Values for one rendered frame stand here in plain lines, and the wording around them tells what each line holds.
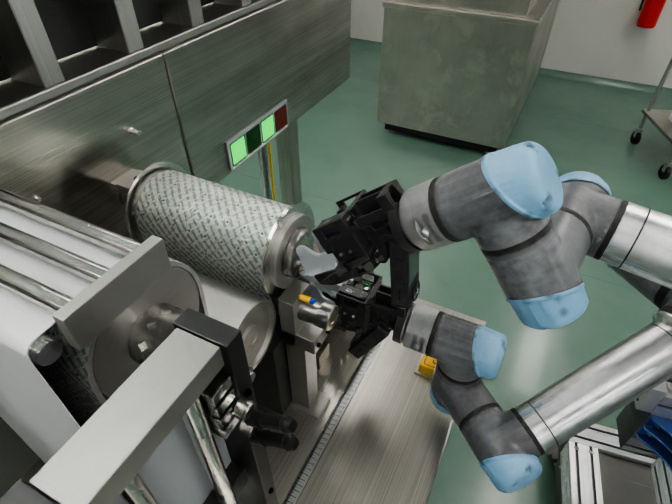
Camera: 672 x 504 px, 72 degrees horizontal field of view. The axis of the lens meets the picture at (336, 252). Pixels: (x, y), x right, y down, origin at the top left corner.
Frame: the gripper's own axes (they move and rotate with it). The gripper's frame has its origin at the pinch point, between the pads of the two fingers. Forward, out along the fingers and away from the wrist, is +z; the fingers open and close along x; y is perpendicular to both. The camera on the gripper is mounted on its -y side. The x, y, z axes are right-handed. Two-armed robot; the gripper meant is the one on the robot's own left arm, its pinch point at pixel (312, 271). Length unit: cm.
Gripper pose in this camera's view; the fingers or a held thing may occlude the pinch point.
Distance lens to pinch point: 67.9
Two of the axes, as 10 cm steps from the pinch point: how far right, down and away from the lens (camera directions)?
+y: -5.7, -7.6, -3.0
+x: -4.4, 6.0, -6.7
